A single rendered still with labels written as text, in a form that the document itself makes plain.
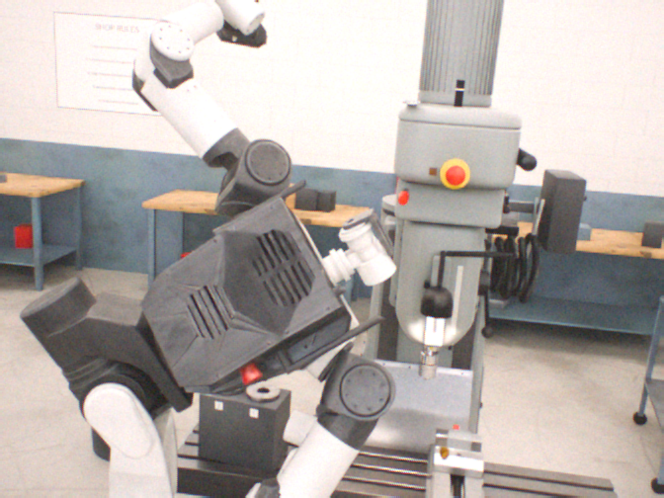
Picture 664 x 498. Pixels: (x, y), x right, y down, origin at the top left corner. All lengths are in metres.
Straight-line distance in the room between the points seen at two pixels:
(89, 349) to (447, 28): 1.14
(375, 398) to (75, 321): 0.50
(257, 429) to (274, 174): 0.83
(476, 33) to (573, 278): 4.57
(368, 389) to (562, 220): 0.95
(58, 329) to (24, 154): 5.82
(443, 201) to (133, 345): 0.73
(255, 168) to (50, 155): 5.71
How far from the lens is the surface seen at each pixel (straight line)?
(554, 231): 1.84
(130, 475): 1.25
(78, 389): 1.20
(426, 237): 1.51
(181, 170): 6.23
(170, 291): 1.06
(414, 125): 1.35
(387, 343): 2.09
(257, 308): 0.98
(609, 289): 6.22
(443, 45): 1.73
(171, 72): 1.21
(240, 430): 1.79
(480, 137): 1.35
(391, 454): 1.93
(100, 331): 1.14
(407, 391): 2.10
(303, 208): 5.42
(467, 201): 1.46
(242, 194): 1.13
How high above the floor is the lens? 1.92
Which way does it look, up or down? 14 degrees down
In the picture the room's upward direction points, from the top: 4 degrees clockwise
